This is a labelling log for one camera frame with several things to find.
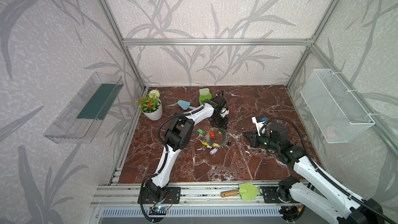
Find green lit circuit board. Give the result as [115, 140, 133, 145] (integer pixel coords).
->
[148, 206, 170, 216]

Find green toy shovel wooden handle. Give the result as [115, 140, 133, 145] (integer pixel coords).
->
[221, 183, 259, 201]

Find light blue toy trowel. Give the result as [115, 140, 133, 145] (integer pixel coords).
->
[177, 100, 196, 111]

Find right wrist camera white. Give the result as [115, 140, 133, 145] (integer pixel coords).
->
[252, 116, 267, 136]

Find key with yellow tag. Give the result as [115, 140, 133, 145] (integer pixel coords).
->
[202, 142, 221, 149]

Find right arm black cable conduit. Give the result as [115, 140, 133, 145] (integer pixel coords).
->
[259, 117, 398, 224]

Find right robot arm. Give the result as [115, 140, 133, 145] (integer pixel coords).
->
[243, 121, 393, 224]

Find green black garden glove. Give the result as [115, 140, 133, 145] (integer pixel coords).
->
[199, 88, 212, 105]

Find large metal key ring plate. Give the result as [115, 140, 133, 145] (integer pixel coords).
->
[205, 127, 227, 148]

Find clear acrylic wall shelf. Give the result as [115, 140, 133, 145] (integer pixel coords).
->
[44, 72, 124, 144]

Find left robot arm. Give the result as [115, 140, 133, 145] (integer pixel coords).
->
[140, 90, 229, 203]

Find key with purple tag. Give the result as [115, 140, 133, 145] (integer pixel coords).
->
[210, 148, 218, 155]

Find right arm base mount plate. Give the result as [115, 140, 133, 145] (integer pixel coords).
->
[259, 186, 281, 204]

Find potted plant white pot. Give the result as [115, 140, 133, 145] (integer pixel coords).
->
[136, 89, 163, 121]

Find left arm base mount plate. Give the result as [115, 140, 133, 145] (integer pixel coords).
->
[138, 187, 181, 204]

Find white wire mesh basket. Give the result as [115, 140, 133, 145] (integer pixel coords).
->
[301, 68, 375, 144]

